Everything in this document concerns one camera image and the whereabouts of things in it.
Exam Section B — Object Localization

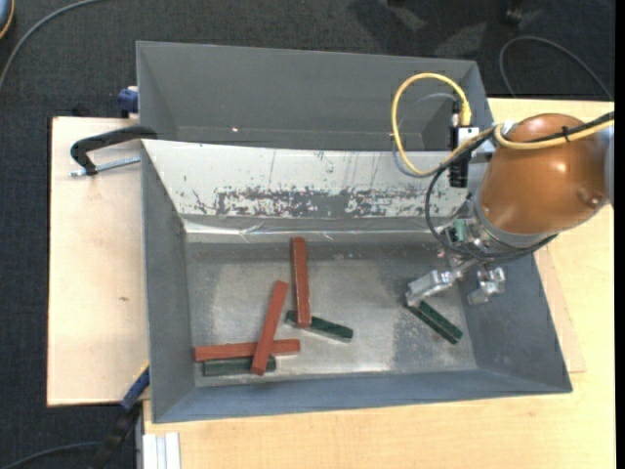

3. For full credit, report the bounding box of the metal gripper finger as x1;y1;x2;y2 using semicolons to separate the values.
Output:
403;268;465;309
467;266;508;306

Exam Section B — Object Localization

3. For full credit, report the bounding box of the dark green flat block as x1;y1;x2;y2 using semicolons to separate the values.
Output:
201;355;277;378
404;299;465;346
284;309;355;344

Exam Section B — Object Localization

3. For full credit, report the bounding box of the grey metal bin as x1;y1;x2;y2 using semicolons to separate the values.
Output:
135;40;573;425

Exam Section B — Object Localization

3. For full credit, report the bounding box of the red-brown flat block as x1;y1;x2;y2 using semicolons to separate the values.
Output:
289;235;313;330
193;338;302;363
249;279;291;377

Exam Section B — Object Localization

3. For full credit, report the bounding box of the black cylinder on white bracket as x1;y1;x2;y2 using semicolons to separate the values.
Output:
447;124;495;189

